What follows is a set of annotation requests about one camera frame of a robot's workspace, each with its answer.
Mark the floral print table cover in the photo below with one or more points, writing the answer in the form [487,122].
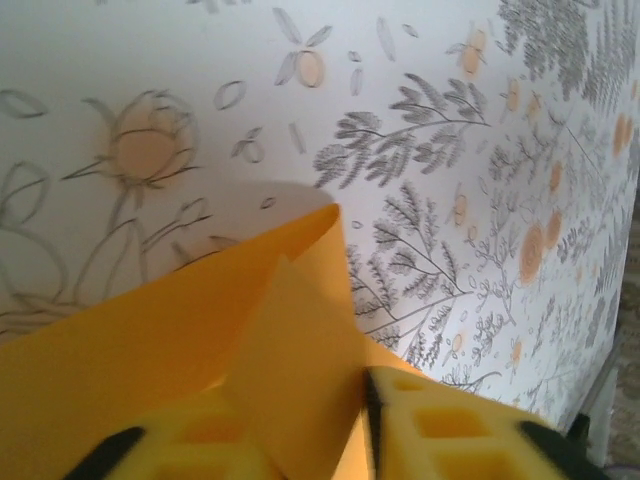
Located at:
[400,150]

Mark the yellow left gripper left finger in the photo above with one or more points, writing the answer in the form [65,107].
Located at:
[200,450]

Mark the orange paper sheet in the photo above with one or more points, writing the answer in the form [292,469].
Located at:
[150,340]

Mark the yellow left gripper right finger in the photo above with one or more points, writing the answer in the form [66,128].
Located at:
[450,440]

